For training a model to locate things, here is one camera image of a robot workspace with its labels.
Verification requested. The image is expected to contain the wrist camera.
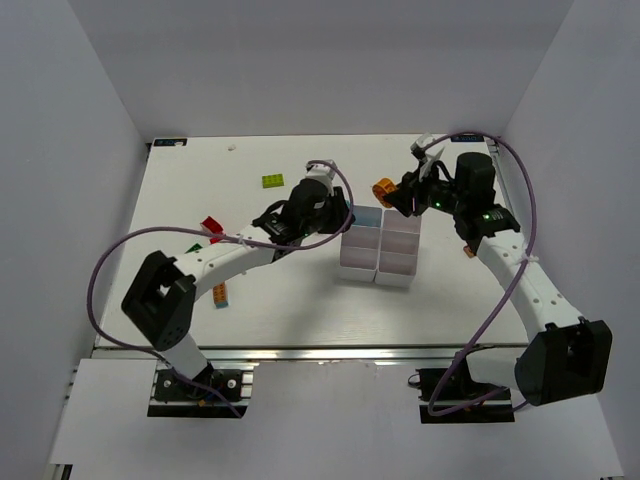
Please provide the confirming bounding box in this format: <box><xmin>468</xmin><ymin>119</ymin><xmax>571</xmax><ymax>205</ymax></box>
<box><xmin>305</xmin><ymin>160</ymin><xmax>336</xmax><ymax>195</ymax></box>
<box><xmin>410</xmin><ymin>133</ymin><xmax>445</xmax><ymax>180</ymax></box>

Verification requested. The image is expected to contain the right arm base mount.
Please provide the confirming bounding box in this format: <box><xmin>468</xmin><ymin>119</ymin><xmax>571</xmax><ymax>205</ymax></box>
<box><xmin>407</xmin><ymin>368</ymin><xmax>515</xmax><ymax>425</ymax></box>

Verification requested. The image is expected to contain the left blue corner label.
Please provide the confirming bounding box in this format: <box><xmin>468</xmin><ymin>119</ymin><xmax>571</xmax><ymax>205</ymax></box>
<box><xmin>152</xmin><ymin>138</ymin><xmax>188</xmax><ymax>147</ymax></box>

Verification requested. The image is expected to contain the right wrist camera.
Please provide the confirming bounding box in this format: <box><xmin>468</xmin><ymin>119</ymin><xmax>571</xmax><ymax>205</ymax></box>
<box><xmin>410</xmin><ymin>133</ymin><xmax>445</xmax><ymax>180</ymax></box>

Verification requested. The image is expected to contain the brown lego brick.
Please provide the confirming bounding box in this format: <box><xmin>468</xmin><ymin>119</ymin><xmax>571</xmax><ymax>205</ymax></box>
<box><xmin>463</xmin><ymin>245</ymin><xmax>476</xmax><ymax>258</ymax></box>
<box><xmin>212</xmin><ymin>282</ymin><xmax>229</xmax><ymax>309</ymax></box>

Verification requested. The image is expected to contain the orange round lego piece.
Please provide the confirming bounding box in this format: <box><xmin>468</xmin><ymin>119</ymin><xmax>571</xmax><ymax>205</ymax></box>
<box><xmin>372</xmin><ymin>178</ymin><xmax>397</xmax><ymax>208</ymax></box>

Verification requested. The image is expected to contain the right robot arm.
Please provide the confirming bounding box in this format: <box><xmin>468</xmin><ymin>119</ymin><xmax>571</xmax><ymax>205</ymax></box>
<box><xmin>372</xmin><ymin>152</ymin><xmax>613</xmax><ymax>406</ymax></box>

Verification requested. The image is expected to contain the lime green lego brick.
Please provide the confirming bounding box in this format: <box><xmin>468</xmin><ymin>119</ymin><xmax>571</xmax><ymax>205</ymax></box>
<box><xmin>261</xmin><ymin>173</ymin><xmax>285</xmax><ymax>189</ymax></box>

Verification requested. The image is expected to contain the aluminium rail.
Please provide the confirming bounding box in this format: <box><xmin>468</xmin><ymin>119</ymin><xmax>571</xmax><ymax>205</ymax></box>
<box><xmin>89</xmin><ymin>344</ymin><xmax>531</xmax><ymax>371</ymax></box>

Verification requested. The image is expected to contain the dark green lego brick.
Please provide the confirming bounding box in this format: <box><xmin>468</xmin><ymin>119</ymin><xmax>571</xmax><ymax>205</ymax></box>
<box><xmin>186</xmin><ymin>243</ymin><xmax>202</xmax><ymax>253</ymax></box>

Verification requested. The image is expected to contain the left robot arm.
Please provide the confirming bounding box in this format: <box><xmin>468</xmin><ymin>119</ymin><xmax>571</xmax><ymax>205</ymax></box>
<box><xmin>121</xmin><ymin>179</ymin><xmax>353</xmax><ymax>389</ymax></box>

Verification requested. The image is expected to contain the right white divided container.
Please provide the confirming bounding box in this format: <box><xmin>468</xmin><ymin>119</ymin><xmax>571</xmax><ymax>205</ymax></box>
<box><xmin>374</xmin><ymin>209</ymin><xmax>421</xmax><ymax>288</ymax></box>

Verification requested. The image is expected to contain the red arch lego piece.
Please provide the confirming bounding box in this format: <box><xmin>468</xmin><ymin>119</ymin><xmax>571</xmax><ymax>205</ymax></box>
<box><xmin>200</xmin><ymin>216</ymin><xmax>224</xmax><ymax>234</ymax></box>

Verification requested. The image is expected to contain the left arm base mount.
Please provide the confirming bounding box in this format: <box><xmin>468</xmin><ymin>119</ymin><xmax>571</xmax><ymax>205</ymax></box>
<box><xmin>147</xmin><ymin>368</ymin><xmax>253</xmax><ymax>420</ymax></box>

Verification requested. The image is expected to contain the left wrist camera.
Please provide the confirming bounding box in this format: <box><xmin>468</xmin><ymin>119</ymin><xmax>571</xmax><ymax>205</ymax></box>
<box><xmin>305</xmin><ymin>160</ymin><xmax>336</xmax><ymax>195</ymax></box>

